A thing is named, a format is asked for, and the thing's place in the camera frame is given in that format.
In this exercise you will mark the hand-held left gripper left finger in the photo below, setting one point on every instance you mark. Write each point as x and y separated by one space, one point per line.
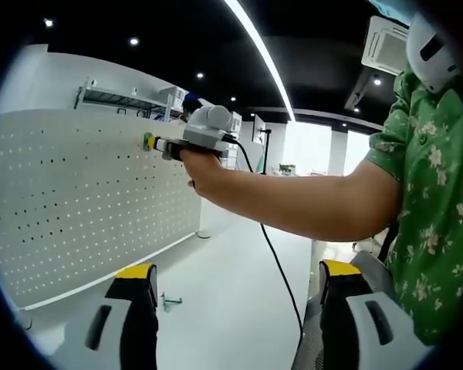
108 339

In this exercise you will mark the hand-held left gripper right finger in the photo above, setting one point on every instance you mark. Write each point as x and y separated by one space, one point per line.
366 339

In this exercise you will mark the curved ceiling light strip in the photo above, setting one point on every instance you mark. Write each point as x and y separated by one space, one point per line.
234 4

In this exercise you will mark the white pegboard mounting plate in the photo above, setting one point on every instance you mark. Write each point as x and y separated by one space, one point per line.
81 192

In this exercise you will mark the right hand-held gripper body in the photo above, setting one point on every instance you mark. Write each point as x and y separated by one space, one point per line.
208 133

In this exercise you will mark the person's green floral shirt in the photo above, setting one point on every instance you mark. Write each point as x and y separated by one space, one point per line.
440 192

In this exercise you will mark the black tripod stand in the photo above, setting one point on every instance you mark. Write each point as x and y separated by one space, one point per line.
269 154

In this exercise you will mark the white worn device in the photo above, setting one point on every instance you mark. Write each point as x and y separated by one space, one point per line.
420 50

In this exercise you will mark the grey metal shelf rack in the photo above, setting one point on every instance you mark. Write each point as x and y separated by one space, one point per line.
112 101

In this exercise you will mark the person's right hand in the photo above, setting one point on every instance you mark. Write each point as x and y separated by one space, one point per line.
208 177

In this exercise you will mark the potted green plant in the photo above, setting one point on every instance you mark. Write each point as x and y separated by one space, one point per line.
287 168

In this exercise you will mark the green hook assembly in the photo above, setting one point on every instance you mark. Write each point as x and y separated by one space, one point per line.
146 139
169 300

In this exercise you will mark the white ceiling air conditioner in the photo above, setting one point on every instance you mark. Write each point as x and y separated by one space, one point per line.
386 46

